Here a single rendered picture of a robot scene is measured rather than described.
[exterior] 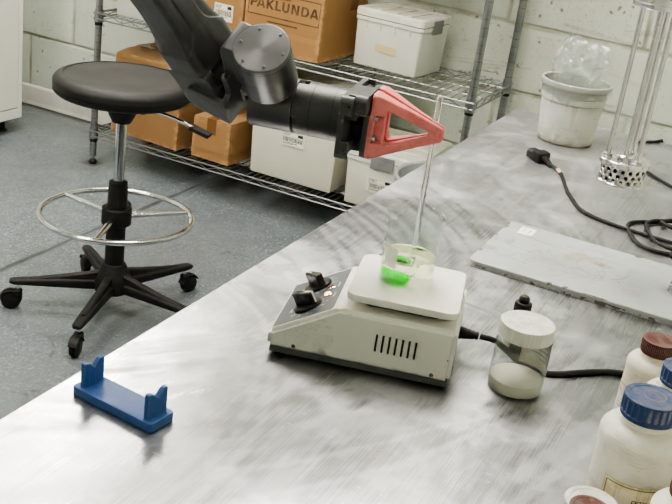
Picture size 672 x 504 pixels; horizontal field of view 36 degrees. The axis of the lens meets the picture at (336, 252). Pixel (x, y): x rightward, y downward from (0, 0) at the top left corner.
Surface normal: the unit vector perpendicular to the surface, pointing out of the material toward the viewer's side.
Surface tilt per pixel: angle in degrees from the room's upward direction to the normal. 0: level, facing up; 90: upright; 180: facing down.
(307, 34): 92
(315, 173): 93
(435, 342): 90
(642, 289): 0
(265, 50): 45
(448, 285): 0
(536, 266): 0
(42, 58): 90
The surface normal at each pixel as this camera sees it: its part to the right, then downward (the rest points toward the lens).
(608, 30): -0.44, 0.29
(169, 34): -0.54, 0.72
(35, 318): 0.13, -0.92
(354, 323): -0.19, 0.36
